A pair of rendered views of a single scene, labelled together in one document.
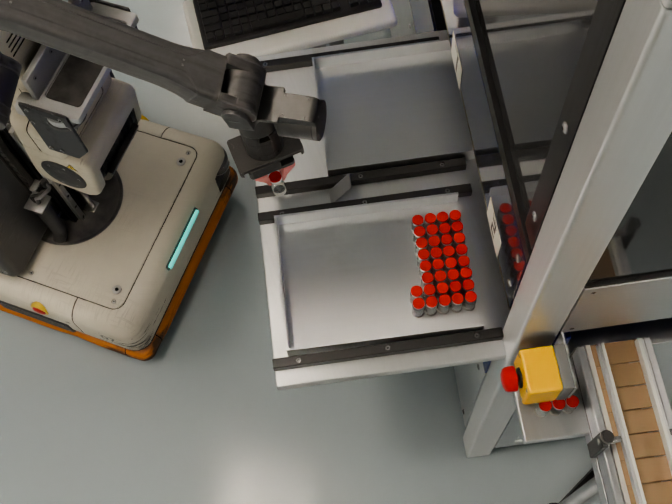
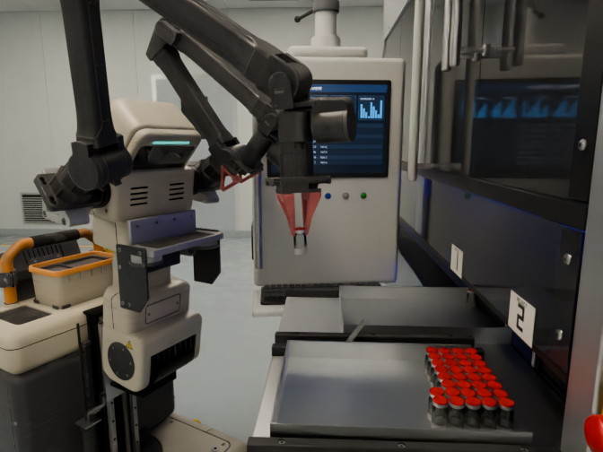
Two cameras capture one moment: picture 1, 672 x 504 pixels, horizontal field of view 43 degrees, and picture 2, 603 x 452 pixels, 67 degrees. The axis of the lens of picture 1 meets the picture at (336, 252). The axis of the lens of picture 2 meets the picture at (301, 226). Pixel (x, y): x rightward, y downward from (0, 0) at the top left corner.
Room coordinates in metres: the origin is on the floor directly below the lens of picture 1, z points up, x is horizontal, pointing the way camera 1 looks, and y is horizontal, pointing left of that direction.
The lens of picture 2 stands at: (-0.08, 0.04, 1.28)
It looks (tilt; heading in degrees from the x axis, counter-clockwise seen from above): 10 degrees down; 3
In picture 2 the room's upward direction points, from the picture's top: straight up
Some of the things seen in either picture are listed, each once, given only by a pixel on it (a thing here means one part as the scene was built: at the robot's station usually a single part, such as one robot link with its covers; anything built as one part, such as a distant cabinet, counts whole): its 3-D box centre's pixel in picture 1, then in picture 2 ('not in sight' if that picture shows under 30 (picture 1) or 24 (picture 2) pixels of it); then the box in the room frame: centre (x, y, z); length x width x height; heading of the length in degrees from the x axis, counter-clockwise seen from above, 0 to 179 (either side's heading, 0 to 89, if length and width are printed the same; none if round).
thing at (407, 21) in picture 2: not in sight; (410, 81); (1.66, -0.28, 1.50); 0.49 x 0.01 x 0.59; 0
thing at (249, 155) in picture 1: (262, 137); (296, 165); (0.68, 0.08, 1.24); 0.10 x 0.07 x 0.07; 105
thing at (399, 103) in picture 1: (406, 105); (414, 310); (0.92, -0.18, 0.90); 0.34 x 0.26 x 0.04; 90
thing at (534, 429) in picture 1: (556, 399); not in sight; (0.32, -0.33, 0.87); 0.14 x 0.13 x 0.02; 90
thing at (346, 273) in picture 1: (375, 272); (386, 387); (0.58, -0.06, 0.90); 0.34 x 0.26 x 0.04; 89
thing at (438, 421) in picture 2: (418, 307); (439, 413); (0.50, -0.13, 0.90); 0.02 x 0.02 x 0.05
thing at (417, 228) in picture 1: (424, 264); (441, 385); (0.58, -0.15, 0.90); 0.18 x 0.02 x 0.05; 179
